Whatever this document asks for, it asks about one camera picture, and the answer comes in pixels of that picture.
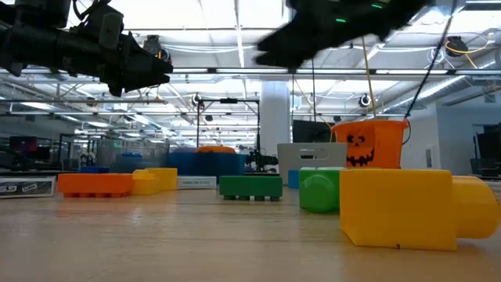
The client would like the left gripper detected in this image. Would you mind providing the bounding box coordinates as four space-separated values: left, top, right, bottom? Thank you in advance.
58 30 175 99

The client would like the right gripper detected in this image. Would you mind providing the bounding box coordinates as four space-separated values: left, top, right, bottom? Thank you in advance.
253 0 345 70

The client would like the orange foam die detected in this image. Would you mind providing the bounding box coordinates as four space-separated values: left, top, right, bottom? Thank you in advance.
195 145 237 155

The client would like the green stud brick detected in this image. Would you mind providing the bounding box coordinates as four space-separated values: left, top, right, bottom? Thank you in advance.
218 175 284 202

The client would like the black monitor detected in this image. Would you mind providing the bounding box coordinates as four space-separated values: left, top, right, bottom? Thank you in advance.
474 124 501 176
291 118 334 144

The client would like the smoky transparent plastic bin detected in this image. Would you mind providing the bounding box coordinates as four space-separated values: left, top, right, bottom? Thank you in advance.
95 137 172 174

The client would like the yellow cube block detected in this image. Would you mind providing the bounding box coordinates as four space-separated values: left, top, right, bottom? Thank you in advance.
145 167 179 192

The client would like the blue small brick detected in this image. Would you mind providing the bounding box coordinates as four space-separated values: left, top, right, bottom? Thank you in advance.
77 165 111 175

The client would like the teal plastic bin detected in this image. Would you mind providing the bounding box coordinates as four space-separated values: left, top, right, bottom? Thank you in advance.
167 151 247 186

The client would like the light grey plastic bin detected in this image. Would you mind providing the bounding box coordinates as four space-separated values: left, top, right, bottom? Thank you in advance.
276 142 349 186

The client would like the orange-red flat brick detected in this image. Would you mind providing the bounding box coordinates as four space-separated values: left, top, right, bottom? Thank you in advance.
56 172 135 199

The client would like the light blue large block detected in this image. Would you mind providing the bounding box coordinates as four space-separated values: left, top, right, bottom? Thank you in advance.
287 168 301 190

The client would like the orange pumpkin bucket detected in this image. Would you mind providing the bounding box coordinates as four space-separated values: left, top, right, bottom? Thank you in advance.
330 118 410 171

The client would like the monitor with pink screen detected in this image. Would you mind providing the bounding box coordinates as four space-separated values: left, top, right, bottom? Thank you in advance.
9 136 39 154

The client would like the green large toy block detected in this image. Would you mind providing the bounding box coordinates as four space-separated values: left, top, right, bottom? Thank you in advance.
297 166 346 215

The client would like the white playing card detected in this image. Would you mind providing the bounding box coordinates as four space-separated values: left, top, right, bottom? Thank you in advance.
0 175 57 200

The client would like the yellow large toy block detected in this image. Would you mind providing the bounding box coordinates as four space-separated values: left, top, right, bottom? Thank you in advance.
339 168 501 252

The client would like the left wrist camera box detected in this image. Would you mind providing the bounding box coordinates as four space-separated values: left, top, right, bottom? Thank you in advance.
96 10 125 51

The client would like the distant black robot frame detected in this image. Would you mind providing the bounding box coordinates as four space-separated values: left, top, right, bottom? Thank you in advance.
196 97 261 157

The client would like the yellow hanging cable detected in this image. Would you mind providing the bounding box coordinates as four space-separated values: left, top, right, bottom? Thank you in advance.
360 35 377 121

